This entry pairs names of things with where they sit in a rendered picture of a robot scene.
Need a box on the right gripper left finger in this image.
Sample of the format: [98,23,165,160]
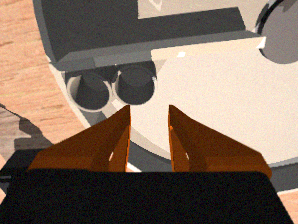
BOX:
[26,105,131,172]

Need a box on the grey metal bushing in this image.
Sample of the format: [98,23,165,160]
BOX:
[66,65,116,112]
[111,60,158,108]

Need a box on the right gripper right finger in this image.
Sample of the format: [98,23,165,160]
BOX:
[168,105,272,180]

